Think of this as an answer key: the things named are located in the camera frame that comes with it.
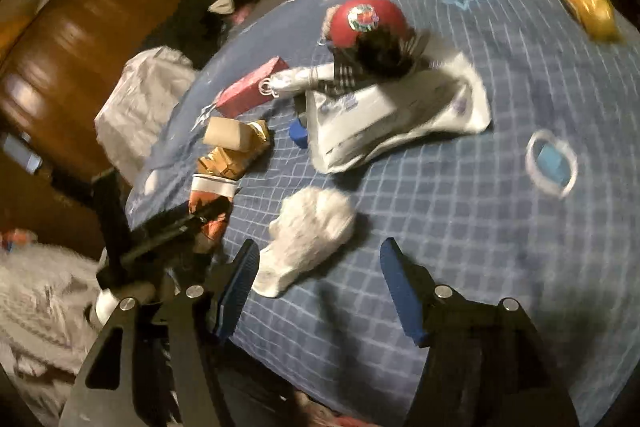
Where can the white plastic bag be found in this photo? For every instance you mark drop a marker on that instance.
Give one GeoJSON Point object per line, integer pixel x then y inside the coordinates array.
{"type": "Point", "coordinates": [400, 122]}

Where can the white face mask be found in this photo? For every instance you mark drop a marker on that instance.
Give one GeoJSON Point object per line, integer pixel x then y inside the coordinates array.
{"type": "Point", "coordinates": [300, 79]}

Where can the crumpled white sack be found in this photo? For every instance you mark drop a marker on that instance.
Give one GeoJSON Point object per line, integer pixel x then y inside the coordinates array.
{"type": "Point", "coordinates": [145, 107]}

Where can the gold foil wrapper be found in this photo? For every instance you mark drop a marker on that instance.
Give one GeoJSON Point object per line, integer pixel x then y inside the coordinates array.
{"type": "Point", "coordinates": [227, 163]}

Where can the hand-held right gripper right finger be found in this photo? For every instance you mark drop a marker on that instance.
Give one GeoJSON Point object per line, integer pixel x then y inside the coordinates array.
{"type": "Point", "coordinates": [402, 294]}

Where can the small grey plush toy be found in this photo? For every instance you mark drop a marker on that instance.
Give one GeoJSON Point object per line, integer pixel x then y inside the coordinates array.
{"type": "Point", "coordinates": [305, 232]}

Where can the blue grid printed bedsheet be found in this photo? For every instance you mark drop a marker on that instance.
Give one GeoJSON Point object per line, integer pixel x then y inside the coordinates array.
{"type": "Point", "coordinates": [450, 232]}

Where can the orange snack packet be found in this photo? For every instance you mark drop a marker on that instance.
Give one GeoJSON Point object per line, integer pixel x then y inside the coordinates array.
{"type": "Point", "coordinates": [220, 222]}

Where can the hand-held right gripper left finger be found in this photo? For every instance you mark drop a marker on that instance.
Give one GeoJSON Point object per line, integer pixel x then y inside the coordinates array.
{"type": "Point", "coordinates": [237, 294]}

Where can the black striped cloth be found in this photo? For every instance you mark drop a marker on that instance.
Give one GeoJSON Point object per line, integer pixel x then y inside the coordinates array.
{"type": "Point", "coordinates": [385, 52]}

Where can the brown wooden wardrobe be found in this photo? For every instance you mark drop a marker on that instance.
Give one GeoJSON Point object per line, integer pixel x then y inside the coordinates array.
{"type": "Point", "coordinates": [75, 47]}

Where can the dark clothes pile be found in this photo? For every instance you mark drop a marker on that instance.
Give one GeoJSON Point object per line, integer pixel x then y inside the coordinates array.
{"type": "Point", "coordinates": [200, 17]}

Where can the tan block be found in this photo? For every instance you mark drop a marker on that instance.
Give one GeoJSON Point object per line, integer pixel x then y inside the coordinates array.
{"type": "Point", "coordinates": [227, 134]}

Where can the red drink carton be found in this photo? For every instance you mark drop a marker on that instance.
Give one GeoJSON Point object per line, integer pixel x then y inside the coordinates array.
{"type": "Point", "coordinates": [250, 89]}

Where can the blue bottle cap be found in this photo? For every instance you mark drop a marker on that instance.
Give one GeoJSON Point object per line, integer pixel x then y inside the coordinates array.
{"type": "Point", "coordinates": [299, 133]}

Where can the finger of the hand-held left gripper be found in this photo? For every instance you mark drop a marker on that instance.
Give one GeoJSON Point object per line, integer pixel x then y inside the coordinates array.
{"type": "Point", "coordinates": [180, 216]}
{"type": "Point", "coordinates": [165, 252]}

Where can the red apple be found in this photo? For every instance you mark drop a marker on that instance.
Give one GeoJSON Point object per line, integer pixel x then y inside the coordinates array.
{"type": "Point", "coordinates": [350, 27]}

